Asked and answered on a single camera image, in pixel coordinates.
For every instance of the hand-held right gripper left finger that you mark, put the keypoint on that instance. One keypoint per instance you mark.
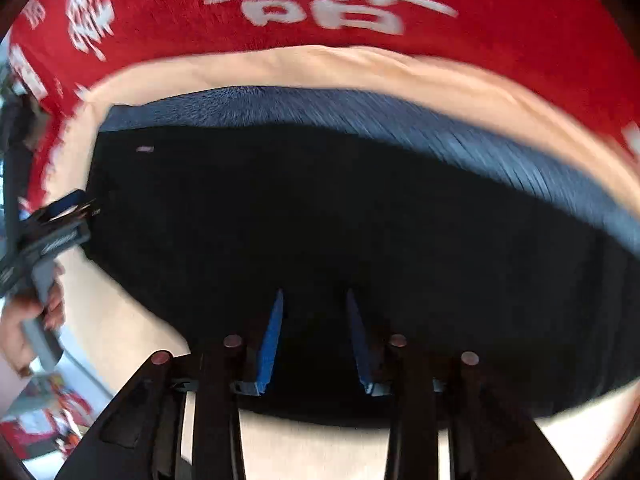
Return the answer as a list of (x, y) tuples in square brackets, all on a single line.
[(269, 345)]

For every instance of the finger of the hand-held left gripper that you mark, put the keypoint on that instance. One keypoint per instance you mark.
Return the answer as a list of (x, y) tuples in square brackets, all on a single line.
[(64, 201), (75, 214)]

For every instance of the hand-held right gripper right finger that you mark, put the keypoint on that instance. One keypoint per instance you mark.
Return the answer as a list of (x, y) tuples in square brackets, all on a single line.
[(361, 350)]

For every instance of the black pants with blue waistband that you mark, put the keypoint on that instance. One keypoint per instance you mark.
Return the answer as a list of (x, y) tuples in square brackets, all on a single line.
[(300, 210)]

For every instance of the person's left hand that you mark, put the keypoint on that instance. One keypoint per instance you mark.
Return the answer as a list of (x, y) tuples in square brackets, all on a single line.
[(25, 332)]

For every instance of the red printed blanket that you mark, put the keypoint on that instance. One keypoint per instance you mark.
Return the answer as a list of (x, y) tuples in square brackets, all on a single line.
[(150, 0)]

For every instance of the cream cloth mat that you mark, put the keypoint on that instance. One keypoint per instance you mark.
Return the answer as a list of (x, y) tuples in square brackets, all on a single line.
[(250, 70)]

